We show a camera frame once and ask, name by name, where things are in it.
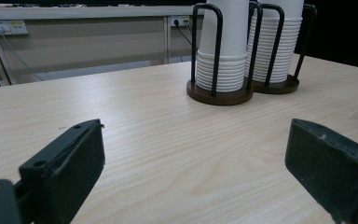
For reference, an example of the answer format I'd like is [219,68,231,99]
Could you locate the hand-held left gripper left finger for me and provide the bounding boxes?
[12,119,106,224]

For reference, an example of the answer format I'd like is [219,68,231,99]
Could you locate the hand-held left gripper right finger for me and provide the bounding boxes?
[284,118,358,224]

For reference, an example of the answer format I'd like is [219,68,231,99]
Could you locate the black wire cup holder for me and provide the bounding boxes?
[186,2,318,106]

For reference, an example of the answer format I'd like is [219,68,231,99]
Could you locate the stack of white paper cups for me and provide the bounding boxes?
[244,0,305,84]
[195,0,250,93]

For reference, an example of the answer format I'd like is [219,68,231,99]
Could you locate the grey power cable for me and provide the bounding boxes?
[0,29,46,82]

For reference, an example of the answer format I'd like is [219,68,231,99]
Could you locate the white wall socket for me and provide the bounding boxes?
[0,20,29,35]
[169,15,191,27]

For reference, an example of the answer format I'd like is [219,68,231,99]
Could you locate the beige desk frame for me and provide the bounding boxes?
[0,4,206,87]

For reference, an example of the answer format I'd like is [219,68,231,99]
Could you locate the black power cable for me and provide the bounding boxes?
[174,21,199,51]

